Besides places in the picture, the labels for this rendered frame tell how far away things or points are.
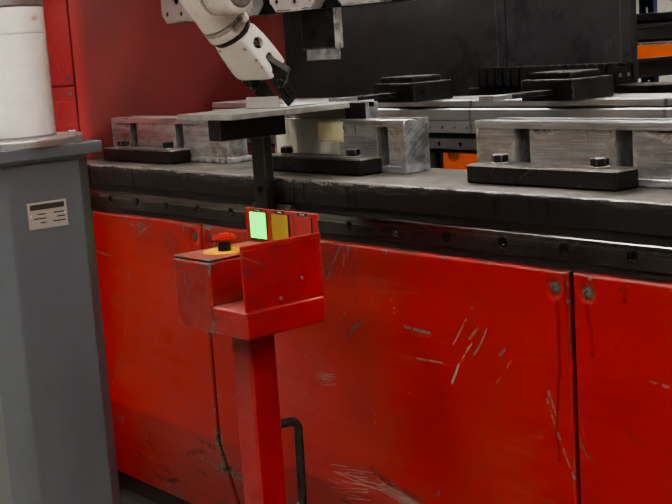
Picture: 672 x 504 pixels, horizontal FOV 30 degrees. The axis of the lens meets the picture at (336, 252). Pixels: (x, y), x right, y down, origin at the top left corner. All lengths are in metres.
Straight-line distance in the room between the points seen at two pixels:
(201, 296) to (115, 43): 1.20
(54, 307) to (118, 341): 1.21
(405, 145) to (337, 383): 0.44
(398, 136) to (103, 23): 1.11
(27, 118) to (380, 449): 0.88
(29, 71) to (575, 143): 0.81
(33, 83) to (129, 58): 1.43
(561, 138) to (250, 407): 0.67
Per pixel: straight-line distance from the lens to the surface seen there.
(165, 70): 3.20
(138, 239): 2.78
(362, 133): 2.29
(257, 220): 2.15
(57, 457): 1.78
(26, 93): 1.73
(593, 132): 1.92
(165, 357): 2.77
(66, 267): 1.74
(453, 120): 2.47
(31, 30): 1.74
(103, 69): 3.12
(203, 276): 2.04
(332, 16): 2.37
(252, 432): 2.11
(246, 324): 1.96
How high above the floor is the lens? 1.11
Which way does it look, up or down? 9 degrees down
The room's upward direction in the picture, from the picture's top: 4 degrees counter-clockwise
